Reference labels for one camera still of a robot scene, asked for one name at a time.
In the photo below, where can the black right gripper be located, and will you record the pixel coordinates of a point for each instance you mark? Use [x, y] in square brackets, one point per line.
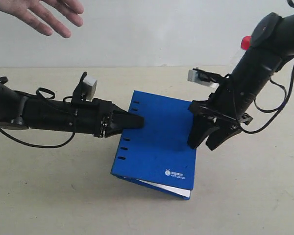
[229, 103]

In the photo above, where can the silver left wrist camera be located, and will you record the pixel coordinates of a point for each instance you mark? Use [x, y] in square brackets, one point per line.
[86, 88]

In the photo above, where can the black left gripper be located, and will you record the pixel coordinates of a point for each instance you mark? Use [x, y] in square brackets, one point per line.
[99, 118]

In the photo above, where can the blue ring binder notebook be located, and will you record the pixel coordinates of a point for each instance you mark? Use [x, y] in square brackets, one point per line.
[157, 156]

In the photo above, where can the person's open hand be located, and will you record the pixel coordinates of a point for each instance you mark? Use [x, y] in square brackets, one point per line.
[41, 19]

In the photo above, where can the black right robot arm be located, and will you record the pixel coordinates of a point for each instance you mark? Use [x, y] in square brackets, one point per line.
[272, 46]

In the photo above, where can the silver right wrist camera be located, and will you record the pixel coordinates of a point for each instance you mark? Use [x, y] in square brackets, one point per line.
[205, 78]

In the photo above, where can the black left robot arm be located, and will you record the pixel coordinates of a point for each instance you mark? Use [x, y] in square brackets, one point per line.
[21, 110]

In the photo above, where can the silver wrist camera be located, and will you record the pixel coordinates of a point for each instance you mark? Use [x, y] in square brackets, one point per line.
[205, 78]
[86, 88]

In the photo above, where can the clear water bottle red label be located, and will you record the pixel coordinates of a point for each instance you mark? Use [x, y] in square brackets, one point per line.
[245, 44]

